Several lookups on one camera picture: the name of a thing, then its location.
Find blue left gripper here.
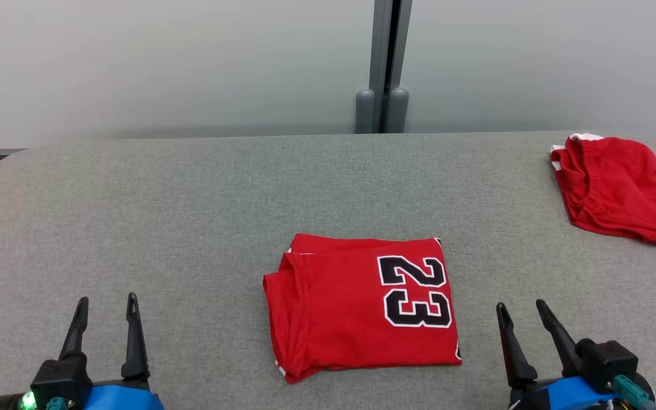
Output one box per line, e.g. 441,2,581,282
59,293,165,410

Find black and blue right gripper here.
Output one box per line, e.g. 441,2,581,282
496,299,618,410

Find red shorts with white stripes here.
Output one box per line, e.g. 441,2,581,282
550,133,656,247

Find red jersey number 23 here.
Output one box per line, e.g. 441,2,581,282
263,232,463,384

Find teal plug black right cable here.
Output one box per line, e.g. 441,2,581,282
613,374,656,410

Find grey cylindrical post foot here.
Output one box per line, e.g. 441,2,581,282
388,87,409,134
355,89,375,134

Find grey wall frame post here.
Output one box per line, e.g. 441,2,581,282
369,0,413,133

